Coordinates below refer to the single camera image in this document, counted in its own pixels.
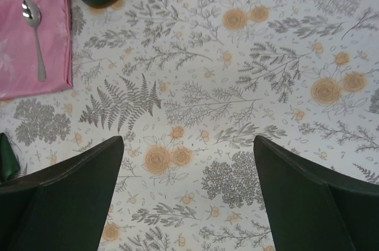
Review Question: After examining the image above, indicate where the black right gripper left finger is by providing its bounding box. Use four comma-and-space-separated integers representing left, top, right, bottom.
1, 136, 124, 250

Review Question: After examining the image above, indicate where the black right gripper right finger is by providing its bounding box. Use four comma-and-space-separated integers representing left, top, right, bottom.
253, 136, 378, 250

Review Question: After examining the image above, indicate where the dark green cloth napkin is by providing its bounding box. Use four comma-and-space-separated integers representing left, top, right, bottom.
0, 133, 20, 184

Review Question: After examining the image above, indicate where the pink placemat cloth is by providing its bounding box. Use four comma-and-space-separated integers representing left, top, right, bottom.
1, 0, 72, 100

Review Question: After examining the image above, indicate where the floral tablecloth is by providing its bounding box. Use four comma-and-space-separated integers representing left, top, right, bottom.
1, 0, 378, 250

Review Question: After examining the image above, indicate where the silver spoon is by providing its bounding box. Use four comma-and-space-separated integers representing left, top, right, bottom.
21, 0, 47, 82

